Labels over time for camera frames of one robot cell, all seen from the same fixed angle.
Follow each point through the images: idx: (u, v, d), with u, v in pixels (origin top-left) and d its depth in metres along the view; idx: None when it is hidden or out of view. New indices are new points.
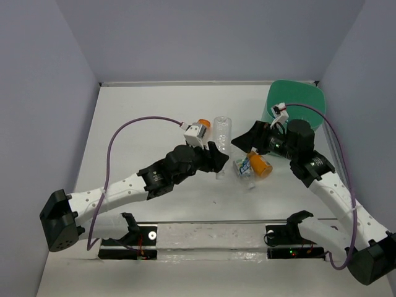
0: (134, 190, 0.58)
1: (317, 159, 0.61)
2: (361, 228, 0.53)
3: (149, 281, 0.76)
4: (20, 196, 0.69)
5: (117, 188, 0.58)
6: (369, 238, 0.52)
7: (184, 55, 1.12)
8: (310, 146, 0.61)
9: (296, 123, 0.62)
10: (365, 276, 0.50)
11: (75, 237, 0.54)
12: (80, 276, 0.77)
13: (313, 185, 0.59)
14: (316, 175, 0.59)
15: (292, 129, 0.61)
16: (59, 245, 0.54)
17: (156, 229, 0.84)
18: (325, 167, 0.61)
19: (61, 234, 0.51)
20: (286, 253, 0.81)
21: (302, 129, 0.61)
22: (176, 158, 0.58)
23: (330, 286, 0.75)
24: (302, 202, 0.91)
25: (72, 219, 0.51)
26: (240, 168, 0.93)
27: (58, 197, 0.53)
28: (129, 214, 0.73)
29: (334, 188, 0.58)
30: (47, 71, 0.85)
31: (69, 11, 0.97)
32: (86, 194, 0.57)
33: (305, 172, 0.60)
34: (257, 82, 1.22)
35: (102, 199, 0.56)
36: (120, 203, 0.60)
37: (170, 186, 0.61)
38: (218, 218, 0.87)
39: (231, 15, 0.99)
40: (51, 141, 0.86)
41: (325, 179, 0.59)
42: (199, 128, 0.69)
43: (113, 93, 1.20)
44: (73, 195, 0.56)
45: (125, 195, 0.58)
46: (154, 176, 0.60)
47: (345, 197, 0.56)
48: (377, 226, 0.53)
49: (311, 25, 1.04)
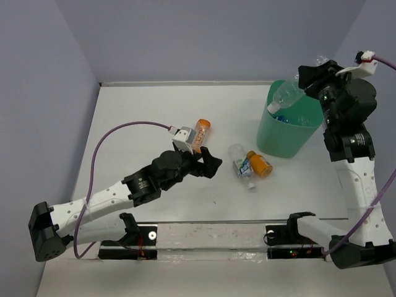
0: (118, 200, 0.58)
1: (359, 137, 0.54)
2: (367, 227, 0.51)
3: (150, 281, 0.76)
4: (20, 197, 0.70)
5: (100, 198, 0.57)
6: (367, 239, 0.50)
7: (184, 55, 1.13)
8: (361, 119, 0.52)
9: (359, 88, 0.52)
10: (344, 263, 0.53)
11: (60, 247, 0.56)
12: (80, 276, 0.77)
13: (341, 163, 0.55)
14: (349, 156, 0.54)
15: (351, 92, 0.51)
16: (46, 255, 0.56)
17: (156, 229, 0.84)
18: (364, 150, 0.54)
19: (44, 246, 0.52)
20: (286, 252, 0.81)
21: (366, 98, 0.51)
22: (161, 165, 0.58)
23: (330, 286, 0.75)
24: (302, 202, 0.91)
25: (53, 232, 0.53)
26: (240, 168, 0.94)
27: (39, 210, 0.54)
28: (129, 214, 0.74)
29: (361, 177, 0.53)
30: (47, 72, 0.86)
31: (68, 12, 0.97)
32: (69, 206, 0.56)
33: (339, 145, 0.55)
34: (257, 82, 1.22)
35: (83, 211, 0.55)
36: (104, 213, 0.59)
37: (156, 193, 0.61)
38: (218, 218, 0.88)
39: (230, 14, 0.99)
40: (50, 142, 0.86)
41: (357, 163, 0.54)
42: (188, 133, 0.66)
43: (113, 93, 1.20)
44: (55, 207, 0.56)
45: (107, 205, 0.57)
46: (142, 182, 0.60)
47: (368, 191, 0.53)
48: (383, 232, 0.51)
49: (311, 25, 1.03)
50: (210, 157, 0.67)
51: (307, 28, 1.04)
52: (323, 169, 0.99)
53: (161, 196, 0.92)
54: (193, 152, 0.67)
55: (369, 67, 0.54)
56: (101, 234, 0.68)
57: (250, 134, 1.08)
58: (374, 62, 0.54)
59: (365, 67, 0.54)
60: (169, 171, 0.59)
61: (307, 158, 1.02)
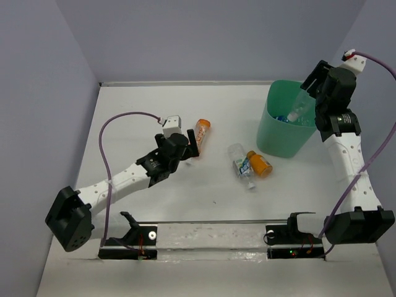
0: (138, 177, 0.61)
1: (346, 116, 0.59)
2: (355, 193, 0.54)
3: (150, 281, 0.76)
4: (20, 196, 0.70)
5: (122, 177, 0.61)
6: (356, 205, 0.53)
7: (184, 55, 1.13)
8: (345, 99, 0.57)
9: (341, 70, 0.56)
10: (336, 234, 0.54)
11: (88, 232, 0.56)
12: (80, 275, 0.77)
13: (329, 139, 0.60)
14: (336, 130, 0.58)
15: (331, 73, 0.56)
16: (73, 243, 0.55)
17: (156, 229, 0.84)
18: (350, 127, 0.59)
19: (78, 226, 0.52)
20: (286, 253, 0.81)
21: (346, 78, 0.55)
22: (174, 143, 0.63)
23: (330, 286, 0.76)
24: (302, 202, 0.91)
25: (88, 211, 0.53)
26: (241, 168, 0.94)
27: (65, 195, 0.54)
28: (127, 213, 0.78)
29: (348, 149, 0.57)
30: (47, 72, 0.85)
31: (69, 12, 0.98)
32: (93, 187, 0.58)
33: (327, 124, 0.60)
34: (258, 82, 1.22)
35: (111, 189, 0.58)
36: (126, 192, 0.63)
37: (167, 172, 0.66)
38: (218, 218, 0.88)
39: (230, 15, 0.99)
40: (50, 142, 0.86)
41: (344, 137, 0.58)
42: (177, 120, 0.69)
43: (113, 93, 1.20)
44: (80, 190, 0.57)
45: (130, 183, 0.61)
46: (153, 163, 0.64)
47: (355, 161, 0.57)
48: (372, 199, 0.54)
49: (311, 25, 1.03)
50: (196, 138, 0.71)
51: (307, 28, 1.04)
52: (323, 169, 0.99)
53: (161, 196, 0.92)
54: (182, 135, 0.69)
55: (354, 65, 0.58)
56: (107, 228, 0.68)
57: (250, 134, 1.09)
58: (360, 59, 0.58)
59: (351, 63, 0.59)
60: (180, 148, 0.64)
61: (307, 157, 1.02)
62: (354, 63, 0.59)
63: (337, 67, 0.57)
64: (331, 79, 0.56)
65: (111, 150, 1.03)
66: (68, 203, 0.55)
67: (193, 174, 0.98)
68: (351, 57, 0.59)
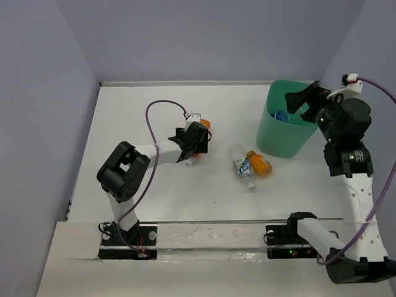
0: (174, 147, 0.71)
1: (357, 153, 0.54)
2: (362, 242, 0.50)
3: (150, 282, 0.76)
4: (20, 197, 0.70)
5: (164, 145, 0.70)
6: (362, 255, 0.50)
7: (184, 55, 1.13)
8: (359, 135, 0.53)
9: (357, 104, 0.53)
10: (338, 278, 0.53)
11: (138, 184, 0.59)
12: (80, 275, 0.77)
13: (339, 177, 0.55)
14: (347, 171, 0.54)
15: (346, 108, 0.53)
16: (127, 192, 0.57)
17: (156, 229, 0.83)
18: (362, 166, 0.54)
19: (140, 169, 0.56)
20: (286, 252, 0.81)
21: (359, 112, 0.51)
22: (198, 126, 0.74)
23: (330, 286, 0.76)
24: (302, 203, 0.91)
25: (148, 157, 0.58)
26: (240, 168, 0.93)
27: (124, 148, 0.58)
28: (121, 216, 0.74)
29: (358, 192, 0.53)
30: (47, 72, 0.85)
31: (69, 12, 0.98)
32: (144, 146, 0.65)
33: (338, 161, 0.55)
34: (257, 82, 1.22)
35: (159, 150, 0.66)
36: (164, 159, 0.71)
37: (192, 150, 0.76)
38: (218, 218, 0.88)
39: (230, 15, 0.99)
40: (50, 142, 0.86)
41: (356, 179, 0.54)
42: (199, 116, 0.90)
43: (113, 93, 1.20)
44: (136, 147, 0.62)
45: (169, 151, 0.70)
46: (180, 142, 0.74)
47: (365, 207, 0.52)
48: (379, 249, 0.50)
49: (311, 25, 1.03)
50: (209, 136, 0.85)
51: (307, 29, 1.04)
52: (323, 169, 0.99)
53: (161, 196, 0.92)
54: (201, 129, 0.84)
55: (355, 88, 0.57)
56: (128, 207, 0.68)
57: (250, 134, 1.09)
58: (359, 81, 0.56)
59: (351, 88, 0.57)
60: (202, 133, 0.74)
61: (307, 158, 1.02)
62: (354, 88, 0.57)
63: (348, 99, 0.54)
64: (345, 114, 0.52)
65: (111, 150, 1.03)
66: (124, 156, 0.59)
67: (193, 174, 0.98)
68: (353, 81, 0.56)
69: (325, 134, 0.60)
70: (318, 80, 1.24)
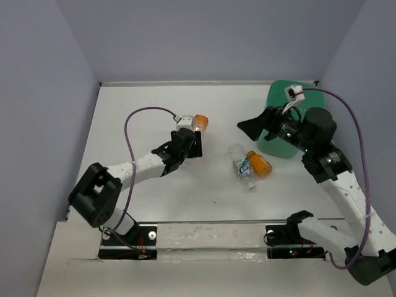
0: (156, 163, 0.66)
1: (333, 155, 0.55)
2: (373, 236, 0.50)
3: (149, 282, 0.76)
4: (20, 196, 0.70)
5: (143, 161, 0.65)
6: (379, 249, 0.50)
7: (183, 55, 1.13)
8: (328, 138, 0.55)
9: (315, 112, 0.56)
10: (366, 279, 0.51)
11: (112, 208, 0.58)
12: (81, 275, 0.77)
13: (326, 184, 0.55)
14: (331, 174, 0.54)
15: (310, 120, 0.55)
16: (99, 218, 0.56)
17: (156, 229, 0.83)
18: (341, 166, 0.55)
19: (110, 196, 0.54)
20: (286, 252, 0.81)
21: (322, 120, 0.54)
22: (183, 135, 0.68)
23: (331, 287, 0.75)
24: (302, 202, 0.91)
25: (117, 182, 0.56)
26: (240, 168, 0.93)
27: (94, 171, 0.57)
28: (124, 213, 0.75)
29: (349, 190, 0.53)
30: (46, 72, 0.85)
31: (69, 12, 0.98)
32: (119, 166, 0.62)
33: (318, 168, 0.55)
34: (257, 82, 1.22)
35: (135, 169, 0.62)
36: (145, 176, 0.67)
37: (179, 162, 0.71)
38: (218, 218, 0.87)
39: (230, 15, 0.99)
40: (49, 142, 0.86)
41: (341, 179, 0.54)
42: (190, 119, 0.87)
43: (113, 93, 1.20)
44: (109, 168, 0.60)
45: (150, 167, 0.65)
46: (165, 154, 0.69)
47: (359, 202, 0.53)
48: (389, 236, 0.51)
49: (311, 25, 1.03)
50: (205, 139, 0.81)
51: (306, 29, 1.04)
52: None
53: (161, 196, 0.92)
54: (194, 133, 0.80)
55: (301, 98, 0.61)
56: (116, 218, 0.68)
57: None
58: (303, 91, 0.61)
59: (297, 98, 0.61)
60: (189, 140, 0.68)
61: None
62: (301, 98, 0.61)
63: (306, 111, 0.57)
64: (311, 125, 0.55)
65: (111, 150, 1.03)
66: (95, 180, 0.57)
67: (193, 174, 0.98)
68: (299, 93, 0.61)
69: (298, 147, 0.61)
70: (318, 80, 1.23)
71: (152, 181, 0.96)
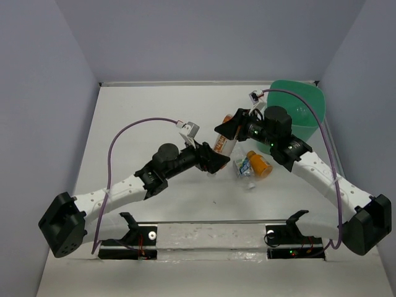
0: (135, 189, 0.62)
1: (295, 143, 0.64)
2: (345, 197, 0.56)
3: (149, 281, 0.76)
4: (20, 196, 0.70)
5: (119, 188, 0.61)
6: (355, 206, 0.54)
7: (183, 55, 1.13)
8: (288, 130, 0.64)
9: (273, 111, 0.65)
10: (361, 245, 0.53)
11: (80, 240, 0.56)
12: (81, 275, 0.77)
13: (294, 167, 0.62)
14: (295, 157, 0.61)
15: (269, 117, 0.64)
16: (64, 250, 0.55)
17: (156, 229, 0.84)
18: (303, 150, 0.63)
19: (70, 234, 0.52)
20: (286, 253, 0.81)
21: (279, 116, 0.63)
22: (163, 158, 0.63)
23: (331, 286, 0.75)
24: (301, 202, 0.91)
25: (80, 219, 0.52)
26: (241, 168, 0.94)
27: (62, 200, 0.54)
28: (127, 214, 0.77)
29: (314, 165, 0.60)
30: (46, 71, 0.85)
31: (69, 12, 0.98)
32: (90, 195, 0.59)
33: (285, 158, 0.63)
34: (257, 82, 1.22)
35: (106, 199, 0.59)
36: (122, 203, 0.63)
37: (164, 183, 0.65)
38: (218, 218, 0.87)
39: (229, 15, 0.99)
40: (50, 142, 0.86)
41: (304, 158, 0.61)
42: (190, 127, 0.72)
43: (113, 93, 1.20)
44: (77, 198, 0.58)
45: (127, 194, 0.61)
46: (150, 176, 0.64)
47: (327, 172, 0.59)
48: (361, 193, 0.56)
49: (310, 25, 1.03)
50: (210, 152, 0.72)
51: (306, 29, 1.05)
52: None
53: (161, 196, 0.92)
54: (195, 146, 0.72)
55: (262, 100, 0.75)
56: (107, 231, 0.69)
57: None
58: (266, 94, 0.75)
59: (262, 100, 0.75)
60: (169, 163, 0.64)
61: None
62: (262, 100, 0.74)
63: (266, 109, 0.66)
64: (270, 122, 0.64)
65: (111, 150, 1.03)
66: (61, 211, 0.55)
67: (193, 174, 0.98)
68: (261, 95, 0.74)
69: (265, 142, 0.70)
70: (318, 80, 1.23)
71: None
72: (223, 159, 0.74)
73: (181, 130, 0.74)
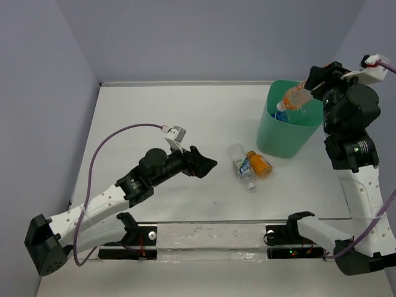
0: (115, 202, 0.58)
1: (362, 145, 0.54)
2: (374, 237, 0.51)
3: (150, 281, 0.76)
4: (20, 197, 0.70)
5: (96, 203, 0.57)
6: (375, 250, 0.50)
7: (183, 55, 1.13)
8: (364, 127, 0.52)
9: (362, 93, 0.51)
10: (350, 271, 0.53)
11: (64, 258, 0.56)
12: (80, 276, 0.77)
13: (344, 172, 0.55)
14: (353, 166, 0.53)
15: (353, 101, 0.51)
16: (49, 269, 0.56)
17: (156, 229, 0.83)
18: (366, 156, 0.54)
19: (48, 257, 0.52)
20: (286, 253, 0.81)
21: (365, 105, 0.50)
22: (148, 163, 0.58)
23: (331, 287, 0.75)
24: (302, 203, 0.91)
25: (55, 242, 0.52)
26: (241, 168, 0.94)
27: (38, 223, 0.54)
28: (126, 214, 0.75)
29: (366, 186, 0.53)
30: (46, 71, 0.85)
31: (69, 12, 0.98)
32: (67, 214, 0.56)
33: (341, 154, 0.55)
34: (258, 82, 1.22)
35: (82, 217, 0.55)
36: (103, 216, 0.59)
37: (150, 190, 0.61)
38: (218, 218, 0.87)
39: (230, 14, 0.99)
40: (50, 142, 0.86)
41: (362, 172, 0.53)
42: (177, 131, 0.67)
43: (113, 93, 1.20)
44: (54, 218, 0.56)
45: (106, 208, 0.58)
46: (135, 184, 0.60)
47: (374, 201, 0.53)
48: (390, 241, 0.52)
49: (310, 25, 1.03)
50: (198, 156, 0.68)
51: (306, 29, 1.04)
52: (323, 169, 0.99)
53: (161, 196, 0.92)
54: (182, 150, 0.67)
55: (374, 73, 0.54)
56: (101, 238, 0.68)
57: (250, 134, 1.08)
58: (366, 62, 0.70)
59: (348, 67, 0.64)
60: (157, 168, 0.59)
61: (307, 158, 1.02)
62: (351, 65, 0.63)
63: (352, 88, 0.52)
64: (350, 107, 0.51)
65: (99, 146, 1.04)
66: (39, 234, 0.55)
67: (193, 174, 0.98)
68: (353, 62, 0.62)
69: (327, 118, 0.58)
70: None
71: None
72: (210, 163, 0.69)
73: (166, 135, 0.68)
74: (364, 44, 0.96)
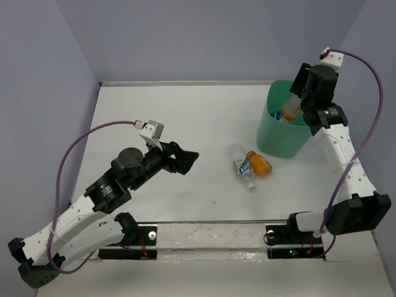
0: (83, 215, 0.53)
1: (331, 109, 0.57)
2: (350, 181, 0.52)
3: (149, 281, 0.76)
4: (20, 197, 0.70)
5: (66, 219, 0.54)
6: (353, 192, 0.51)
7: (183, 55, 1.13)
8: (330, 93, 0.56)
9: (319, 66, 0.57)
10: (337, 226, 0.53)
11: (53, 271, 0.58)
12: (80, 276, 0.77)
13: (319, 133, 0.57)
14: (325, 123, 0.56)
15: (312, 70, 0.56)
16: (43, 282, 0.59)
17: (156, 229, 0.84)
18: (338, 119, 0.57)
19: (30, 279, 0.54)
20: (286, 252, 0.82)
21: (325, 72, 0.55)
22: (122, 164, 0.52)
23: (330, 286, 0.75)
24: (301, 202, 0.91)
25: (28, 267, 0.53)
26: (240, 168, 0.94)
27: (12, 248, 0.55)
28: (126, 214, 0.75)
29: (338, 140, 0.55)
30: (46, 71, 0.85)
31: (69, 12, 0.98)
32: (38, 235, 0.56)
33: (315, 119, 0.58)
34: (258, 82, 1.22)
35: (50, 238, 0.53)
36: (78, 230, 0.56)
37: (125, 195, 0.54)
38: (218, 218, 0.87)
39: (230, 14, 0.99)
40: (50, 142, 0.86)
41: (334, 129, 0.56)
42: (154, 127, 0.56)
43: (113, 93, 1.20)
44: (28, 239, 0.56)
45: (75, 223, 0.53)
46: (106, 190, 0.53)
47: (346, 151, 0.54)
48: (368, 185, 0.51)
49: (310, 25, 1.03)
50: (180, 152, 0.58)
51: (305, 29, 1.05)
52: (323, 169, 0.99)
53: (161, 196, 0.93)
54: (162, 147, 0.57)
55: (330, 62, 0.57)
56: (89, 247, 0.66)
57: (250, 134, 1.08)
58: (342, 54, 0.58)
59: (328, 60, 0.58)
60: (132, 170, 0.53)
61: (307, 157, 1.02)
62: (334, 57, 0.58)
63: (312, 65, 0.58)
64: (313, 75, 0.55)
65: (99, 147, 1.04)
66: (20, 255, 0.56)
67: (193, 174, 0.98)
68: (327, 54, 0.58)
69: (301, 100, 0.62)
70: None
71: (152, 180, 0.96)
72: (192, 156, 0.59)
73: (141, 131, 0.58)
74: (364, 44, 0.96)
